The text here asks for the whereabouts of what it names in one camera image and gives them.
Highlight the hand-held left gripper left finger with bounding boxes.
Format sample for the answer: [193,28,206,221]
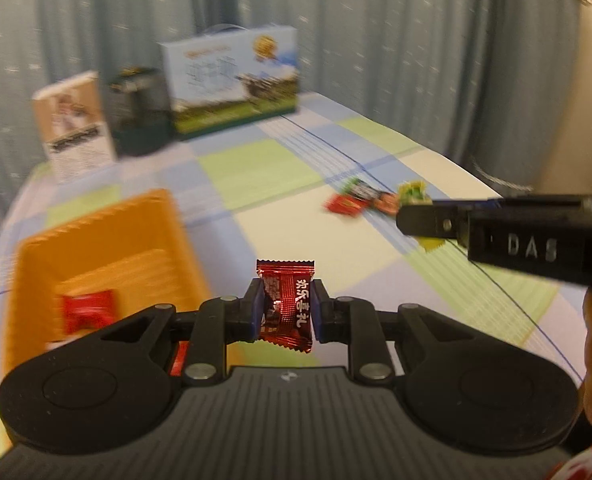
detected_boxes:
[48,277,267,387]

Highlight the milk carton gift box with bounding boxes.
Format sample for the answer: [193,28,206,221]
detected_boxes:
[157,25,301,141]

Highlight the dark green glass jar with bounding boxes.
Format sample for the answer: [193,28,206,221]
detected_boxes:
[107,66,173,157]

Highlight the orange plastic tray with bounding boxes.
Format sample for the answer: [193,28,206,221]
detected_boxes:
[1,188,214,382]

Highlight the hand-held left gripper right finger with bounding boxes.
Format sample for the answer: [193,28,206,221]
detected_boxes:
[312,280,482,387]

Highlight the dark red candy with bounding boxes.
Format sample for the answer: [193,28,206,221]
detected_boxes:
[255,259,317,356]

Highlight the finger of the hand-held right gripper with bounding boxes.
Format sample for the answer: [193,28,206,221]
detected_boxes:
[396,199,470,247]

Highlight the white product box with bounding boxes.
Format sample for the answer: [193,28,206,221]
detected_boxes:
[31,71,117,183]

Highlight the green yellow candy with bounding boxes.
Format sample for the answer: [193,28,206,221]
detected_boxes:
[397,181,445,254]

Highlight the red snack packet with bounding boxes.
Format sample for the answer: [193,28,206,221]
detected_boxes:
[168,341,191,377]

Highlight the blue star curtain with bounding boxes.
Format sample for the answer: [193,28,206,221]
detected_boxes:
[0,0,584,261]

